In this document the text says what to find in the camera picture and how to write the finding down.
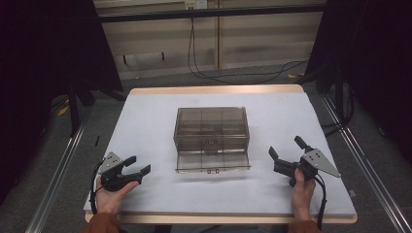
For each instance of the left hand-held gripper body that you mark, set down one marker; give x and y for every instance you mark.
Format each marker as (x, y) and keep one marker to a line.
(113, 179)

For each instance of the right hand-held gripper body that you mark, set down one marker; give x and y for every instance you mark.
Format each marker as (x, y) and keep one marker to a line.
(311, 165)

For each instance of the smoky transparent plastic drawer box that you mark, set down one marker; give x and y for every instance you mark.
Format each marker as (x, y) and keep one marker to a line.
(212, 127)

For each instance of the person's left hand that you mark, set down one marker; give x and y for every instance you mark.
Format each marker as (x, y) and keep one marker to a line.
(111, 197)

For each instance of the person's right hand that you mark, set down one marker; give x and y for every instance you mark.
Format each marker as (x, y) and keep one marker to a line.
(302, 194)

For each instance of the white table mat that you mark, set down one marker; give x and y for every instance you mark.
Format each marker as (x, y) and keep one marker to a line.
(155, 129)

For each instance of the yellow floor tape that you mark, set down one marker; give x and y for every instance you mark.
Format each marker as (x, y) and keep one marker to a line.
(295, 76)
(63, 110)

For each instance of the black metal stand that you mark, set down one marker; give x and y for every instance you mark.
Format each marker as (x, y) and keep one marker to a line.
(73, 110)

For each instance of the light wooden table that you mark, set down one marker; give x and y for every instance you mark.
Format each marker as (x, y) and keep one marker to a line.
(213, 89)

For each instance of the black curtain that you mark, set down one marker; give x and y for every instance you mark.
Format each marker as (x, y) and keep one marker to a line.
(375, 64)
(35, 81)

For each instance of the black horizontal bar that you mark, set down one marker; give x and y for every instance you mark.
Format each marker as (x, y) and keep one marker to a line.
(210, 13)

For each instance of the metal floor rail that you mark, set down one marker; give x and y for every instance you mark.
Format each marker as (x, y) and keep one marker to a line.
(55, 181)
(372, 171)

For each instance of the white wall socket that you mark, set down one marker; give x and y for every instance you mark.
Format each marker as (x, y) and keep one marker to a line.
(196, 4)

